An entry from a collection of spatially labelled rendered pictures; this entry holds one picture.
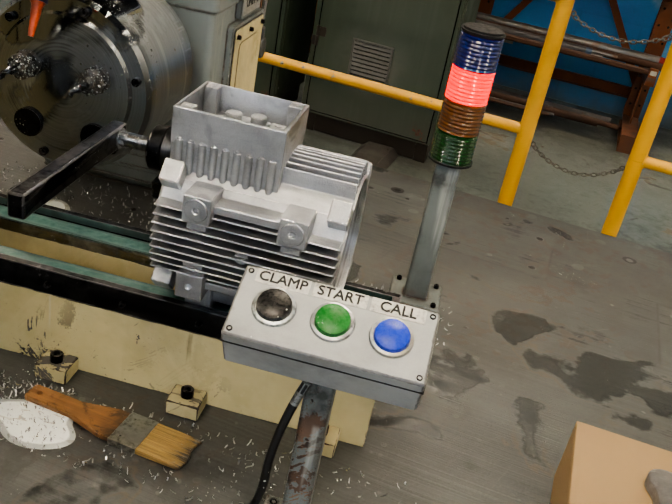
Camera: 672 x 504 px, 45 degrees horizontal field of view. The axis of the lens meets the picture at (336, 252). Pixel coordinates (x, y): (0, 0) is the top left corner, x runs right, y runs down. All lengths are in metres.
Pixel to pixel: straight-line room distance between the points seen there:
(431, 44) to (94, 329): 3.09
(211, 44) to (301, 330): 0.76
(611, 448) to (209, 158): 0.53
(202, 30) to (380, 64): 2.68
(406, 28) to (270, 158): 3.11
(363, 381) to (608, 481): 0.32
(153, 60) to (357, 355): 0.63
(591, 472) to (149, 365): 0.50
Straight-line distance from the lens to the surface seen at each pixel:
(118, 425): 0.93
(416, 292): 1.24
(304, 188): 0.84
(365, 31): 3.96
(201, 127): 0.83
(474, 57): 1.09
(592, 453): 0.92
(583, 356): 1.25
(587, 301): 1.40
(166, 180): 0.84
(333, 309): 0.66
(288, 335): 0.66
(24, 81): 1.22
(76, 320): 0.98
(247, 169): 0.83
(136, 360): 0.97
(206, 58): 1.34
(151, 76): 1.15
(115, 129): 1.08
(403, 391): 0.66
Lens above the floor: 1.43
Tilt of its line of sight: 28 degrees down
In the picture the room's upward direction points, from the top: 11 degrees clockwise
